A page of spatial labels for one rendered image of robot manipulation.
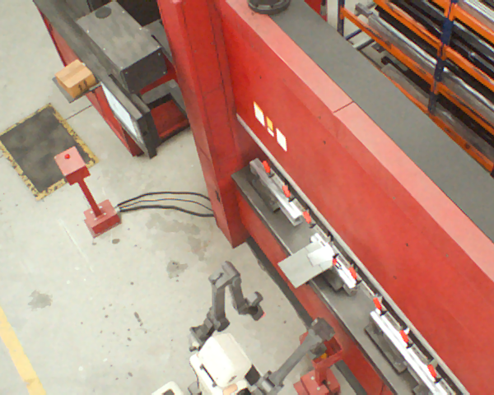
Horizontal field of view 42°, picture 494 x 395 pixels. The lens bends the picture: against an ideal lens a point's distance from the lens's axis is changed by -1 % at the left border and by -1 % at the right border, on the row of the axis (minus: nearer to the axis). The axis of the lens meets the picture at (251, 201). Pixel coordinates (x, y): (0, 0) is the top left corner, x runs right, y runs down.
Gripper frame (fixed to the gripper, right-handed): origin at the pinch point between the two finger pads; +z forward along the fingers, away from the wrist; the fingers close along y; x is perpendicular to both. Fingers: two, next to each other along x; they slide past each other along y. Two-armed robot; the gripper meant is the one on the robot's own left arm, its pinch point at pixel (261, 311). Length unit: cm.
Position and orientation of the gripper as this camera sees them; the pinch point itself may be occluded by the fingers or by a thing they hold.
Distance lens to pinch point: 351.9
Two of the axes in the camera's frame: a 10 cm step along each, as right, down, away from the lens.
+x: -6.8, 7.2, 1.5
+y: -5.8, -6.5, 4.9
